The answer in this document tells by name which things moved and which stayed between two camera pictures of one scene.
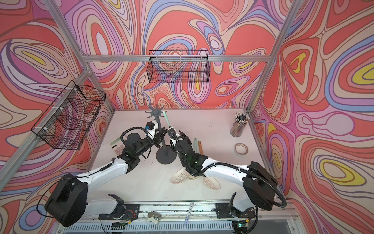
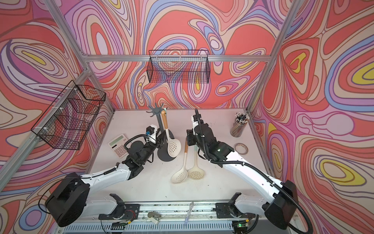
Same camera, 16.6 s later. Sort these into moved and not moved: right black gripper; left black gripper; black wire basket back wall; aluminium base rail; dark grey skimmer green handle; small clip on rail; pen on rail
Moved: right black gripper; dark grey skimmer green handle
Not moved: black wire basket back wall; pen on rail; small clip on rail; left black gripper; aluminium base rail
